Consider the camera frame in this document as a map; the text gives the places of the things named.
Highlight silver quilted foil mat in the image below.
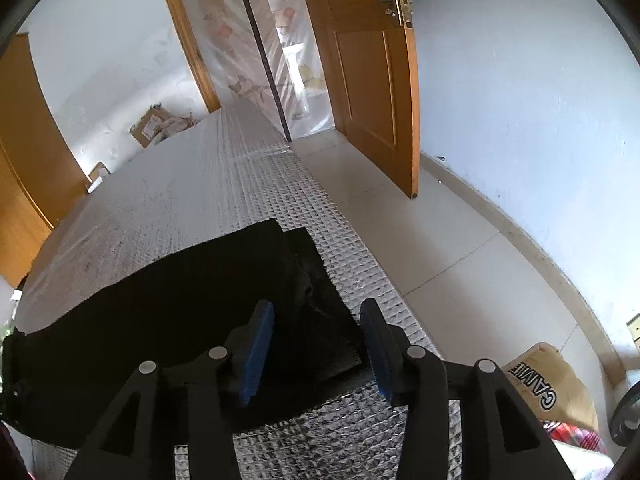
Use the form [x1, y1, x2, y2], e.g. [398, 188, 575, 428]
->
[12, 96, 464, 480]

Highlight wooden door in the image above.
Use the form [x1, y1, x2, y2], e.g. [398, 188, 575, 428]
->
[295, 0, 422, 200]

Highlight brown cardboard box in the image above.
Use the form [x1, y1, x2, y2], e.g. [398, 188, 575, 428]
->
[128, 104, 169, 149]

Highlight clear printed door curtain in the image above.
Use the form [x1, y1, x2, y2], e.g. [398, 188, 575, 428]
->
[170, 0, 337, 141]

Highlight grey parcel bags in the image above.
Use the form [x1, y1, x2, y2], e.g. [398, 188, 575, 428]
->
[160, 114, 202, 139]

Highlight dark round object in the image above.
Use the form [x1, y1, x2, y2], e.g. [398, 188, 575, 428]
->
[609, 379, 640, 447]

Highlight black curtain strip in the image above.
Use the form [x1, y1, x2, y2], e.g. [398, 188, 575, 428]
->
[229, 0, 293, 142]

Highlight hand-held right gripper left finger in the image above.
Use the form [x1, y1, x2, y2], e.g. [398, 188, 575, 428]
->
[64, 299, 277, 480]

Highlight wooden wardrobe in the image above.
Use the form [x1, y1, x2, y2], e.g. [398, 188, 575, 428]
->
[0, 32, 92, 289]

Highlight red plaid cloth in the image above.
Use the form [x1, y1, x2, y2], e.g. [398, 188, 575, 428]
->
[541, 419, 614, 480]

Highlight small white box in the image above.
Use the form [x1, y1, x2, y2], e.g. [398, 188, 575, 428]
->
[88, 161, 112, 194]

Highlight wooden door frame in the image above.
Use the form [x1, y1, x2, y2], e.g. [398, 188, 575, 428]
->
[154, 0, 224, 114]

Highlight black fleece garment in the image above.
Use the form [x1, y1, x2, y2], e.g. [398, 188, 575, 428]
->
[2, 218, 366, 448]

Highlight metal door handle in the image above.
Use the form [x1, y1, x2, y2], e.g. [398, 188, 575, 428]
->
[381, 0, 416, 29]

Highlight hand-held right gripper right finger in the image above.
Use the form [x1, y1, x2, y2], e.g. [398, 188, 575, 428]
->
[359, 297, 574, 480]

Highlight tan printed bag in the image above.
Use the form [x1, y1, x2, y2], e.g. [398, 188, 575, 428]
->
[501, 342, 602, 434]

